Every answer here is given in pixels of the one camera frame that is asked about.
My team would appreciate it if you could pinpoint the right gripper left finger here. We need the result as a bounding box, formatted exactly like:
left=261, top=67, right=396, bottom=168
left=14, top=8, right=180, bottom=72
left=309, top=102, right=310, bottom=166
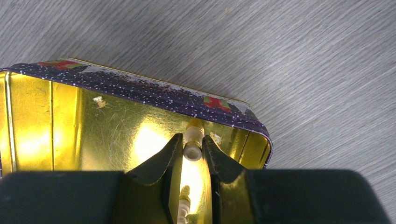
left=113, top=133, right=183, bottom=224

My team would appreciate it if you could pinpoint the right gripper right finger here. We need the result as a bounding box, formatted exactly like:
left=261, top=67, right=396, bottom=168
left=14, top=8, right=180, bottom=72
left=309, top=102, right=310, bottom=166
left=202, top=135, right=255, bottom=224

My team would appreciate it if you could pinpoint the light piece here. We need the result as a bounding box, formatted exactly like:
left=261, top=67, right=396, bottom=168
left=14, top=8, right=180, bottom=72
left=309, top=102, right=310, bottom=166
left=177, top=185, right=191, bottom=224
left=183, top=124, right=205, bottom=161

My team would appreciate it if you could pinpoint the gold tin tray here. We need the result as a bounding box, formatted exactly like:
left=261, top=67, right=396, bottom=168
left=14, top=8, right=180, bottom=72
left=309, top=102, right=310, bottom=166
left=0, top=58, right=273, bottom=224

